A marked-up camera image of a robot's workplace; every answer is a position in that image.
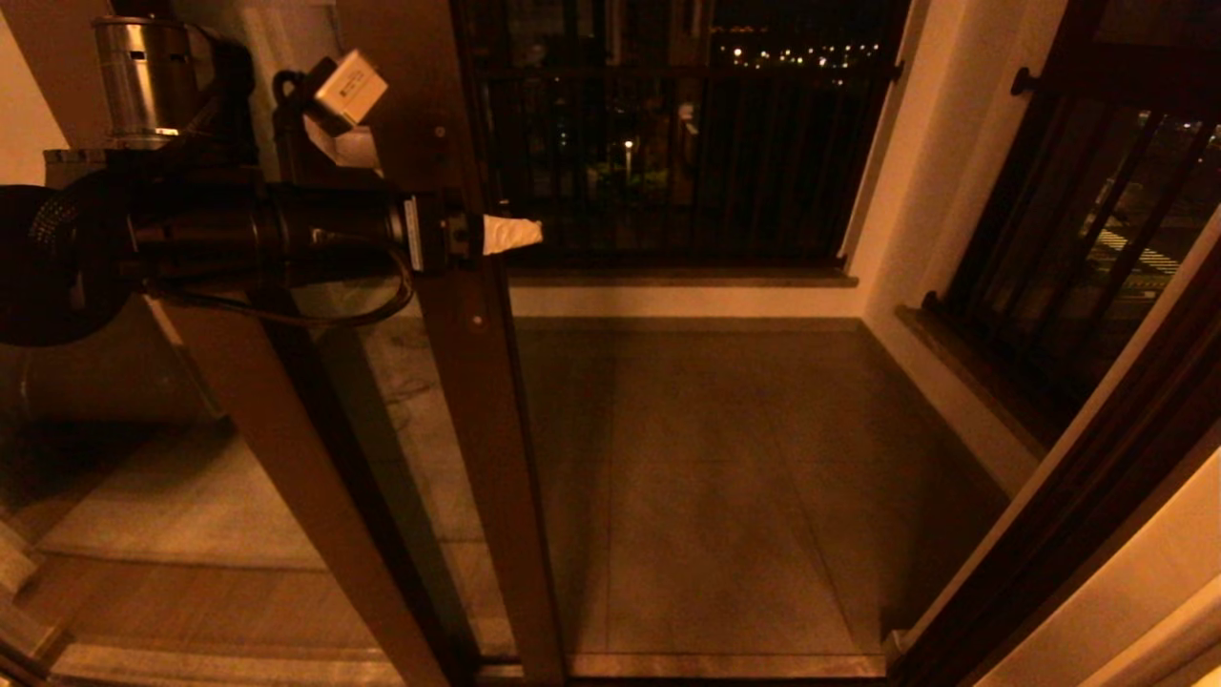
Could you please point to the dark brown door frame jamb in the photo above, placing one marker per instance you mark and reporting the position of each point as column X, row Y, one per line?
column 1078, row 515

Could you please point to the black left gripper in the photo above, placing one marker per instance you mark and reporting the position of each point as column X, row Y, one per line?
column 444, row 232

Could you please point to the brown framed fixed glass panel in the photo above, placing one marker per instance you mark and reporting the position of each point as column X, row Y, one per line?
column 315, row 515

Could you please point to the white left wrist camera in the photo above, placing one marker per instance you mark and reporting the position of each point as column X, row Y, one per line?
column 351, row 91

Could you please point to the black aluminum extrusion rail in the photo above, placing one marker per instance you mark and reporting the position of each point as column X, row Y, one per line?
column 725, row 665

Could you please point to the brown framed sliding glass door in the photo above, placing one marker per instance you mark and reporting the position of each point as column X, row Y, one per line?
column 486, row 458

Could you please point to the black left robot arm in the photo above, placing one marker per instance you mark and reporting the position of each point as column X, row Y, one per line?
column 191, row 229

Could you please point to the dark balcony railing with knob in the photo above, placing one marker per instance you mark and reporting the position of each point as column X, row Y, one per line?
column 1049, row 191

